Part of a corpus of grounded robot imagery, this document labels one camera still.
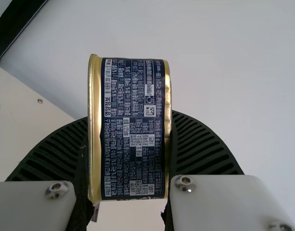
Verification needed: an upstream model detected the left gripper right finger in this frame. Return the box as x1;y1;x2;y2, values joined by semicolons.
159;109;295;231

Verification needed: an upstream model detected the rectangular tin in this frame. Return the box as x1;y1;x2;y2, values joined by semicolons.
86;53;173;202

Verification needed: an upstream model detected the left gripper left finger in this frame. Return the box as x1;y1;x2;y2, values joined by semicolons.
0;116;95;231

